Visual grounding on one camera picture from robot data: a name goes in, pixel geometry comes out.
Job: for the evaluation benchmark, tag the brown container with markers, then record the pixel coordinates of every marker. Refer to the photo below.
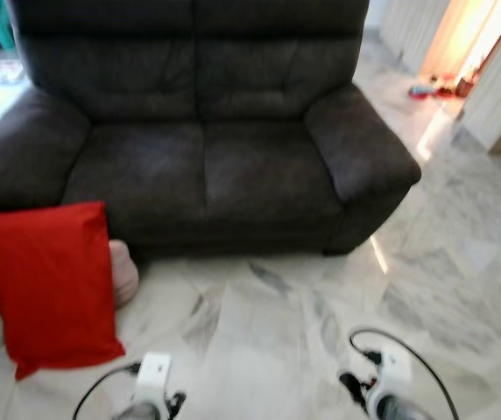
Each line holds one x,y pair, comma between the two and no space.
465,87

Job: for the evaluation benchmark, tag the red pillow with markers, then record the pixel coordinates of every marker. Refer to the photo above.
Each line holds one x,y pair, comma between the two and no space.
49,280

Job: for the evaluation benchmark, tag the white slatted cabinet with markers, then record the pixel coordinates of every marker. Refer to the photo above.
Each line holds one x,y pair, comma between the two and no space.
412,31

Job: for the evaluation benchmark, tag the light wood cabinet panel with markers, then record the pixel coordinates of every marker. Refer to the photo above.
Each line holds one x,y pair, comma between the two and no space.
500,87

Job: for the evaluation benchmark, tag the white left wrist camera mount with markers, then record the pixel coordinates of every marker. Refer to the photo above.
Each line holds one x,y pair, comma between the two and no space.
152,372

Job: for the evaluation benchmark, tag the blue and red bowl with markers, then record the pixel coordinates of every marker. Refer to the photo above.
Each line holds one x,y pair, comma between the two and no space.
420,90

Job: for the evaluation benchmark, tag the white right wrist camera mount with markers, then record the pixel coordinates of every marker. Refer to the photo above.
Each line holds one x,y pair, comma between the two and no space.
395,367

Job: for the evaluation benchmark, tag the dark grey fabric sofa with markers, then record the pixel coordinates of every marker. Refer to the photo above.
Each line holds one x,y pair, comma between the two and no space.
198,157

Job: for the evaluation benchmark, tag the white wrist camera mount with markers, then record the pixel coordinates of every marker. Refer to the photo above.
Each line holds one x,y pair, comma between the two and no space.
152,372
395,367

